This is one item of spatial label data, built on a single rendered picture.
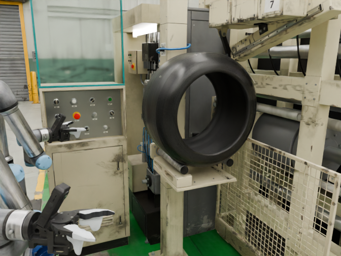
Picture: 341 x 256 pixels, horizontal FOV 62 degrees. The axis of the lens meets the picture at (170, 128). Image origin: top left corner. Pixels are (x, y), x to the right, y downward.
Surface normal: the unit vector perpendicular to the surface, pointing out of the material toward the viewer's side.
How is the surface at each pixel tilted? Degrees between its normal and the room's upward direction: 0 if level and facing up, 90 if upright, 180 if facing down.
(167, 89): 70
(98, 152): 90
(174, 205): 90
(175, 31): 90
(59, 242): 82
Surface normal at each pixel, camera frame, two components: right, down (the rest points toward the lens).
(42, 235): -0.09, 0.11
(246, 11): -0.92, 0.09
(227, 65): 0.44, 0.04
